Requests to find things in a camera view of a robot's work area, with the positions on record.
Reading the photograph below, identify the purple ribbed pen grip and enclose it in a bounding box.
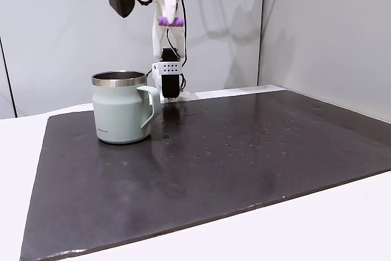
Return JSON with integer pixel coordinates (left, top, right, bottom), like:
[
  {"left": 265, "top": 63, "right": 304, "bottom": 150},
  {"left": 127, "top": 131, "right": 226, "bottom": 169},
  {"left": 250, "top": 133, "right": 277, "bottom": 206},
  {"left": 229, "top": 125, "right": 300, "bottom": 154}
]
[{"left": 158, "top": 16, "right": 185, "bottom": 28}]

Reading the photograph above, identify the pale green steel mug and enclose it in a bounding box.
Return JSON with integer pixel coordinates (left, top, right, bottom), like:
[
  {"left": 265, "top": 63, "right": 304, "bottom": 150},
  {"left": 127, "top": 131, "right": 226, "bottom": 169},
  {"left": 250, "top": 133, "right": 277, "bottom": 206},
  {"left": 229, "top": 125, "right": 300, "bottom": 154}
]
[{"left": 91, "top": 70, "right": 161, "bottom": 145}]

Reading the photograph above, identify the black mat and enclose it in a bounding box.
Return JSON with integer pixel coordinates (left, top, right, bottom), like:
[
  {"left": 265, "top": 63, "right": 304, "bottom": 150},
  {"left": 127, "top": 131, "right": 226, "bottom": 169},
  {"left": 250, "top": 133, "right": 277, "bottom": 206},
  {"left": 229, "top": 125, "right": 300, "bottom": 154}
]
[{"left": 20, "top": 89, "right": 391, "bottom": 261}]

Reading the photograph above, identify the black cable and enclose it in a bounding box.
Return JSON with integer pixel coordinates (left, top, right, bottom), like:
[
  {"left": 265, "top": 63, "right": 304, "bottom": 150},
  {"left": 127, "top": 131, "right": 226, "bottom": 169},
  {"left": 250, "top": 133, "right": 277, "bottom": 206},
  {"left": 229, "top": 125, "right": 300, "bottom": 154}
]
[{"left": 178, "top": 0, "right": 188, "bottom": 94}]

